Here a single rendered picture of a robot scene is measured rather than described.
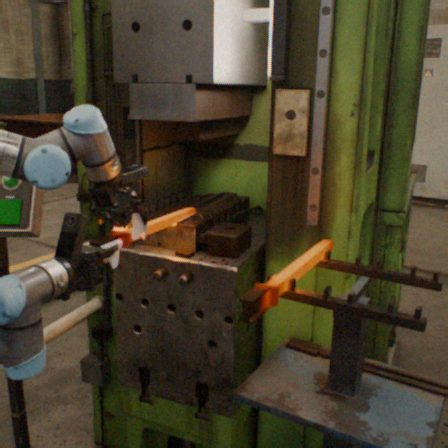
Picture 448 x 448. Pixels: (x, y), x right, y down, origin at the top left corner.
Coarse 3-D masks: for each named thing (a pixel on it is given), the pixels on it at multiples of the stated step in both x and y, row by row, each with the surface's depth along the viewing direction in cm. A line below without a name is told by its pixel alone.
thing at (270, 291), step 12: (324, 240) 122; (312, 252) 113; (300, 264) 105; (312, 264) 110; (276, 276) 99; (288, 276) 99; (300, 276) 104; (252, 288) 90; (264, 288) 90; (276, 288) 91; (240, 300) 85; (252, 300) 85; (264, 300) 91; (276, 300) 91; (252, 312) 87; (264, 312) 90
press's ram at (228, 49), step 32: (128, 0) 125; (160, 0) 121; (192, 0) 118; (224, 0) 121; (256, 0) 140; (128, 32) 127; (160, 32) 124; (192, 32) 120; (224, 32) 123; (256, 32) 143; (128, 64) 129; (160, 64) 126; (192, 64) 122; (224, 64) 125; (256, 64) 147
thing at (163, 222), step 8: (184, 208) 145; (192, 208) 146; (168, 216) 134; (176, 216) 136; (184, 216) 140; (152, 224) 125; (160, 224) 128; (168, 224) 132; (112, 232) 114; (120, 232) 114; (128, 232) 114; (96, 240) 107; (104, 240) 108; (112, 240) 110; (128, 240) 114
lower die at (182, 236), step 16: (224, 192) 173; (176, 208) 153; (224, 208) 153; (176, 224) 135; (192, 224) 135; (208, 224) 141; (144, 240) 141; (160, 240) 139; (176, 240) 137; (192, 240) 135
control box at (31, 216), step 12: (0, 180) 141; (0, 192) 140; (12, 192) 140; (24, 192) 140; (36, 192) 142; (24, 204) 139; (36, 204) 142; (24, 216) 138; (36, 216) 142; (0, 228) 137; (12, 228) 137; (24, 228) 138; (36, 228) 142
